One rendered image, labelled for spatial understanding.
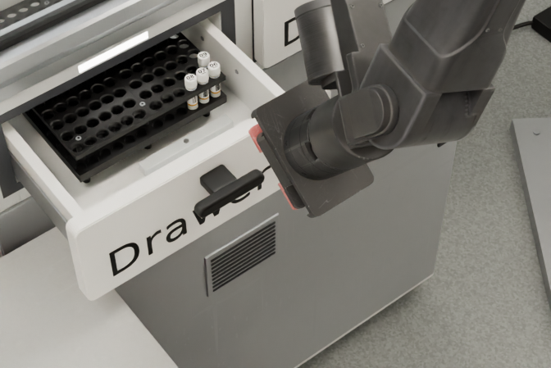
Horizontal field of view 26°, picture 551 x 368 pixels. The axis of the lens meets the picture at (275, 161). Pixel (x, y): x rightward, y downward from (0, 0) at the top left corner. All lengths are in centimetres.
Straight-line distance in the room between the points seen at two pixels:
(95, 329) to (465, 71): 53
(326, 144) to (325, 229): 81
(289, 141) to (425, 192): 89
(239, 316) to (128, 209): 66
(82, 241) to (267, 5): 35
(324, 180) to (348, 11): 17
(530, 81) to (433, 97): 170
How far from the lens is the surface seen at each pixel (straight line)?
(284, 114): 98
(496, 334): 211
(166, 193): 109
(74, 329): 120
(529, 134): 236
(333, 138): 88
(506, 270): 219
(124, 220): 108
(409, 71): 81
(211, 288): 160
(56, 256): 126
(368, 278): 190
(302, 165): 95
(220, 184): 110
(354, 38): 88
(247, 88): 124
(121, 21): 117
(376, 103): 82
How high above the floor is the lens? 177
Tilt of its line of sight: 50 degrees down
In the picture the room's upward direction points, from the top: straight up
